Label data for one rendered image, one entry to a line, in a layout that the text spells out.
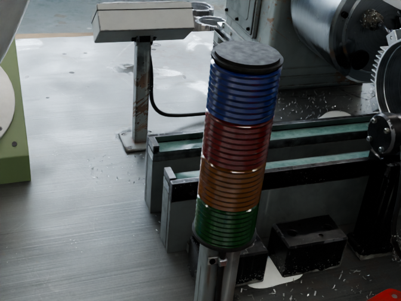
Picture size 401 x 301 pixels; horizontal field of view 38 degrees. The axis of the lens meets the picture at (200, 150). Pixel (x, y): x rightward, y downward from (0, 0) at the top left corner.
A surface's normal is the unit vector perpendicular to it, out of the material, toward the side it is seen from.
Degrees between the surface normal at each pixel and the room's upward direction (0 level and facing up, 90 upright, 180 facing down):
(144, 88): 90
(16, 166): 90
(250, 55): 0
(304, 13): 92
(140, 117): 90
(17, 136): 45
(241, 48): 0
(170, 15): 53
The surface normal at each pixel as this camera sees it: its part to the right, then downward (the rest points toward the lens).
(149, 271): 0.08, -0.85
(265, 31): -0.94, 0.09
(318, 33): -0.94, 0.29
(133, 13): 0.31, -0.11
